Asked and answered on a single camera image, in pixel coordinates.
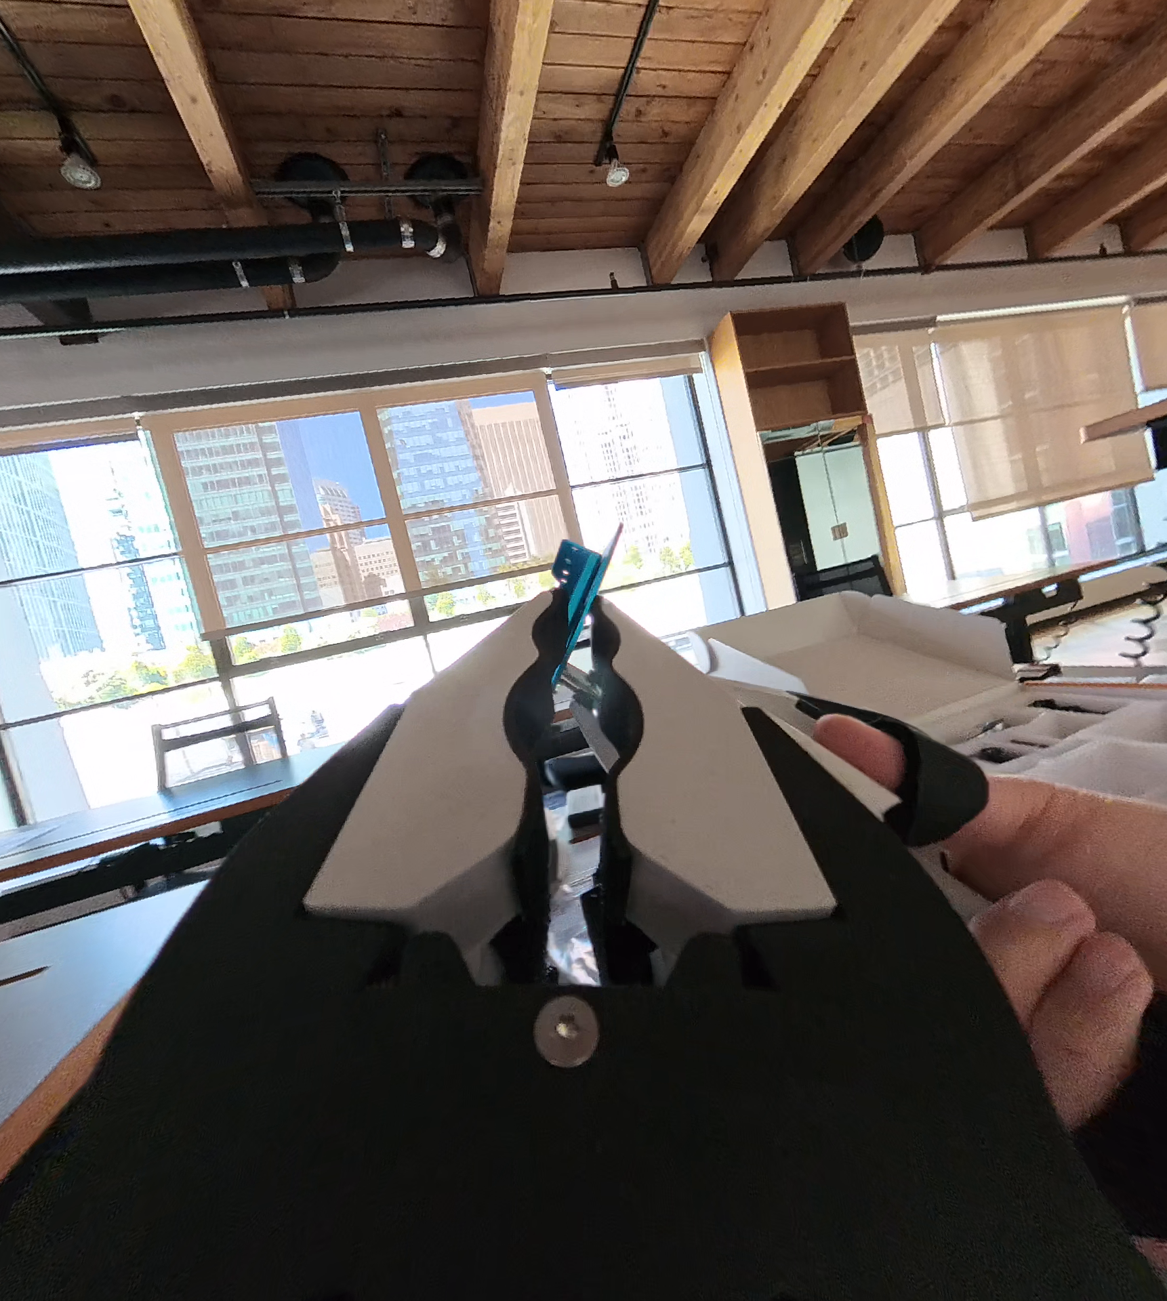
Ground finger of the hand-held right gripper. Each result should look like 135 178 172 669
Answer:
570 698 625 775

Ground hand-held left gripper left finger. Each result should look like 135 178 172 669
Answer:
301 589 555 987

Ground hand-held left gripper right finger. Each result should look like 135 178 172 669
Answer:
583 603 838 987

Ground blue round metal plate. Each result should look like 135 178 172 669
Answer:
547 522 625 695

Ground person's right hand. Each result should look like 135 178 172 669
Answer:
812 713 1167 1131

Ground wooden slat chair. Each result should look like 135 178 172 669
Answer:
152 701 289 788

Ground white foam insert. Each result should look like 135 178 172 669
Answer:
952 683 1167 808

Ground window with roller blind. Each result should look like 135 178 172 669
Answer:
851 299 1167 582

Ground wooden bookshelf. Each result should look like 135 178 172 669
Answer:
709 303 906 611

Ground black ceiling pipes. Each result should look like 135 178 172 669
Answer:
0 220 456 311

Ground black coiled cable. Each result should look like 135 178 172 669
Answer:
1125 470 1167 664

